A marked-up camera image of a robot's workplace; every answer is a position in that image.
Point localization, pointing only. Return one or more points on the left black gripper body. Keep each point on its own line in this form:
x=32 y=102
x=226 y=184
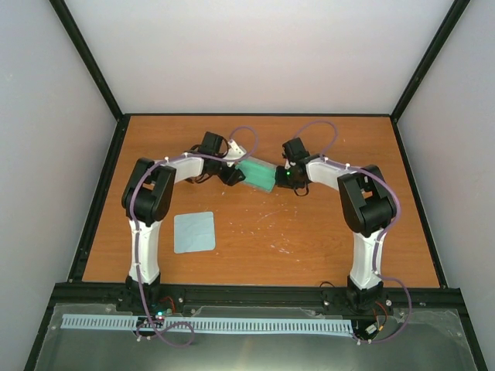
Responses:
x=224 y=177

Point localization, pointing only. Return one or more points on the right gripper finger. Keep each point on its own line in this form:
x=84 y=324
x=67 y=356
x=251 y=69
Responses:
x=281 y=171
x=280 y=182

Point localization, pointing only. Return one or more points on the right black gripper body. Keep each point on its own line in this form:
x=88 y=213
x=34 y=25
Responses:
x=291 y=182

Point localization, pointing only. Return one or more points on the grey glasses case green lining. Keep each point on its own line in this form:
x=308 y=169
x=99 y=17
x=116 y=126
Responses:
x=258 y=173

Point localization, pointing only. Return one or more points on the light blue cleaning cloth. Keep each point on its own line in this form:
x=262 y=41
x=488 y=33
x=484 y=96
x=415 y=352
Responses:
x=194 y=232

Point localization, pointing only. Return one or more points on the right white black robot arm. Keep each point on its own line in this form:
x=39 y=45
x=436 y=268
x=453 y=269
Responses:
x=369 y=209

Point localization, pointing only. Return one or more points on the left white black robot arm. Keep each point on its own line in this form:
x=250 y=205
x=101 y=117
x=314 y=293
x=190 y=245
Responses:
x=148 y=194

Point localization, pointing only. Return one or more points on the left controller board with leds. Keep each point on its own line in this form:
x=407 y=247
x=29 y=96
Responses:
x=160 y=309

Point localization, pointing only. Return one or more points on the clear acrylic cover plate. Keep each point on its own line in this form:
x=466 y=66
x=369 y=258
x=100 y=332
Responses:
x=424 y=340

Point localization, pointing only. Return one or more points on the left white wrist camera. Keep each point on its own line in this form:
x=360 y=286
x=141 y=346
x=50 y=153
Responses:
x=235 y=153

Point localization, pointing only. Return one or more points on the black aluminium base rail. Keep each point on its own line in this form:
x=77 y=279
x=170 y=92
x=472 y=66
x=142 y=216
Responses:
x=185 y=298

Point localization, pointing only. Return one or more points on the right controller board with wires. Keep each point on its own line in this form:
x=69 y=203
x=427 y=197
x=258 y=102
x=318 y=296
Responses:
x=380 y=317

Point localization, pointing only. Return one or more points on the light blue slotted cable duct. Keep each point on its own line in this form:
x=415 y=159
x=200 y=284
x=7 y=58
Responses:
x=234 y=326

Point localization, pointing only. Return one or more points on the left black frame post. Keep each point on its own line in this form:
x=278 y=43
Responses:
x=71 y=28

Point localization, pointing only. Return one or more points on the black frame post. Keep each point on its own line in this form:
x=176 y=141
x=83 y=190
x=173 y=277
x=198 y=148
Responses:
x=71 y=28
x=442 y=34

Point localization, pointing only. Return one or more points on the right black frame post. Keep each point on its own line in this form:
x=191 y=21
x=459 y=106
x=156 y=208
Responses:
x=442 y=34

